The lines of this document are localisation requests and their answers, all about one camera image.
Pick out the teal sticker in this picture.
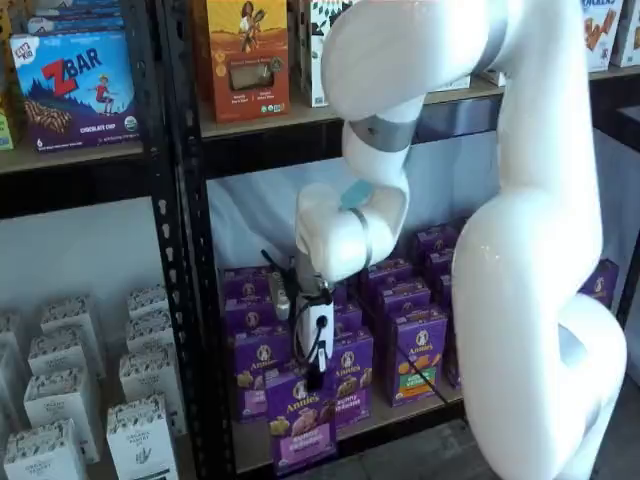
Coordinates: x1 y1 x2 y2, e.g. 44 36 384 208
338 178 375 212

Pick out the blue Zbar box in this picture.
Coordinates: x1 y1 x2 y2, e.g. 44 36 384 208
8 29 145 155
34 0 126 20
25 14 127 37

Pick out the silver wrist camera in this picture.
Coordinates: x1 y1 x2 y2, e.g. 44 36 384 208
268 271 293 323

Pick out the purple Annie's box pink patch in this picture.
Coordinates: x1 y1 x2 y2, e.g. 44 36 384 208
233 333 292 422
263 370 340 477

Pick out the white pantry carton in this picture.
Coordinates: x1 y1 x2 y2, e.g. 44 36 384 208
105 393 180 480
38 293 105 342
23 368 100 465
26 333 105 382
118 341 175 401
1 418 87 480
125 283 170 317
0 310 25 351
125 308 172 351

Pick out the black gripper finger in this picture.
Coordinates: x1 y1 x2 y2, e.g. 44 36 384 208
305 348 327 391

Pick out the black metal shelf rack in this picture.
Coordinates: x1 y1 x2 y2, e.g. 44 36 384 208
154 0 640 480
0 0 201 480

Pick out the white snack box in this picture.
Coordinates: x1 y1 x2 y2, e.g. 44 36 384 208
610 0 640 69

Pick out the purple Annie's box violet patch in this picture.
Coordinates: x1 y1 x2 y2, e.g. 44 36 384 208
324 327 376 432

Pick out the purple Annie's snack box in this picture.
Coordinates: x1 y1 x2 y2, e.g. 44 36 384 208
221 266 275 304
359 256 417 301
332 298 365 334
375 278 432 324
578 258 621 309
423 247 457 281
412 223 461 254
224 298 292 340
435 273 457 326

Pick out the purple Annie's box green patch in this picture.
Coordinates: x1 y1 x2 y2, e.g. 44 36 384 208
391 305 450 407

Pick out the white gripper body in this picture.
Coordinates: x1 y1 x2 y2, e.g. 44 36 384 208
296 294 336 369

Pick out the yellow Bobo's box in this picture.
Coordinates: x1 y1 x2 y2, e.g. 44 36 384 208
0 0 20 152

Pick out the yellow Revival snack box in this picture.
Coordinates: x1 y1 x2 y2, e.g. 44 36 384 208
206 0 292 125

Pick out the white backdrop sheet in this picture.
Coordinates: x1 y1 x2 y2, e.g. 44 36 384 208
205 158 501 274

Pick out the Simple Mills dark cracker box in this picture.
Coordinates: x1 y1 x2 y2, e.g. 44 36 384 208
298 0 346 110

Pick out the blue pretzel crackers box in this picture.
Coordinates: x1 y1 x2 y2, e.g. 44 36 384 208
578 0 626 72

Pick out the black camera bracket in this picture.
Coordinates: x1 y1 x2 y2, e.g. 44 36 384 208
258 246 302 301

